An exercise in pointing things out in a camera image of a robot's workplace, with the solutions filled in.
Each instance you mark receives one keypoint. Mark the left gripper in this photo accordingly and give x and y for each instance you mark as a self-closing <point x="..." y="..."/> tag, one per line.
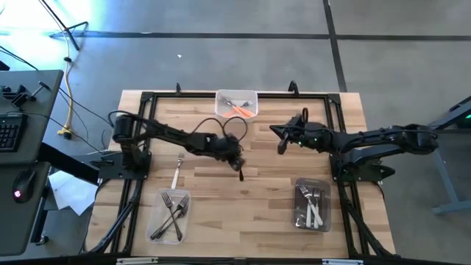
<point x="230" y="151"/>

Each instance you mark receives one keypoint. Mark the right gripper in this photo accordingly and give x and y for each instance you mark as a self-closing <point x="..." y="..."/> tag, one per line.
<point x="312" y="136"/>

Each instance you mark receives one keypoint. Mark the gray translucent bin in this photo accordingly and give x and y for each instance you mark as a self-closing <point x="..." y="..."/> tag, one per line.
<point x="325" y="217"/>

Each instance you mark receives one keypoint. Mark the clear plastic bin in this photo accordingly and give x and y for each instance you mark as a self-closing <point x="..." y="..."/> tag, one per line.
<point x="152" y="206"/>

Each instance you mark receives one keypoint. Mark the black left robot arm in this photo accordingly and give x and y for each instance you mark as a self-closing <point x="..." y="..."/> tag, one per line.
<point x="173" y="134"/>

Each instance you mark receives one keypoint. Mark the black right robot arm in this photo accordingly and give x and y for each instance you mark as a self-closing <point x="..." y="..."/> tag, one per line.
<point x="386" y="138"/>

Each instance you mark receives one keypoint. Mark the dark table clamp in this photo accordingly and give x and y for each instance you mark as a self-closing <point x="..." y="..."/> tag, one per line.
<point x="178" y="89"/>
<point x="293" y="88"/>

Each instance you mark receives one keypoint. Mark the white plastic bin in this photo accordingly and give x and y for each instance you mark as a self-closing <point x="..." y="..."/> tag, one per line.
<point x="239" y="95"/>

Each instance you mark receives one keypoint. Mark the gray-blue metal stand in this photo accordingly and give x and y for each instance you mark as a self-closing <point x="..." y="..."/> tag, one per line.
<point x="440" y="173"/>

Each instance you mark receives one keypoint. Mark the white paper sheet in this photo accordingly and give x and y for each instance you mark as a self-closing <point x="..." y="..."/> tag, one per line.
<point x="70" y="191"/>

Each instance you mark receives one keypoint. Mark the black support beam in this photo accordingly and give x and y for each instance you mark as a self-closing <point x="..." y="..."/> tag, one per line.
<point x="62" y="158"/>

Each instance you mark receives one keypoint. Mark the dark gray desk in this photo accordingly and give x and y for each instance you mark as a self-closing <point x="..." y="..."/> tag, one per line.
<point x="40" y="129"/>

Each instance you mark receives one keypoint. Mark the black computer mouse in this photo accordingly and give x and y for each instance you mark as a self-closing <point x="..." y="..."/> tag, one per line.
<point x="25" y="184"/>

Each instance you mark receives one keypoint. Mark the black floor stand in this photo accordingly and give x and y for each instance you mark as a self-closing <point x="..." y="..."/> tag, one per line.
<point x="59" y="32"/>

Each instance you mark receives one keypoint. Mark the black keyboard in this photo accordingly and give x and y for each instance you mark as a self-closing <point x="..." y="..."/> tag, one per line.
<point x="11" y="132"/>

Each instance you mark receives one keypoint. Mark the black aluminium rig frame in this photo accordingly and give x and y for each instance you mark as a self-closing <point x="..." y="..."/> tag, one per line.
<point x="184" y="95"/>

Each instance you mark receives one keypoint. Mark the silver metal bracket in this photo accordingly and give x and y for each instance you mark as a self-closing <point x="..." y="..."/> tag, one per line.
<point x="137" y="261"/>
<point x="342" y="262"/>

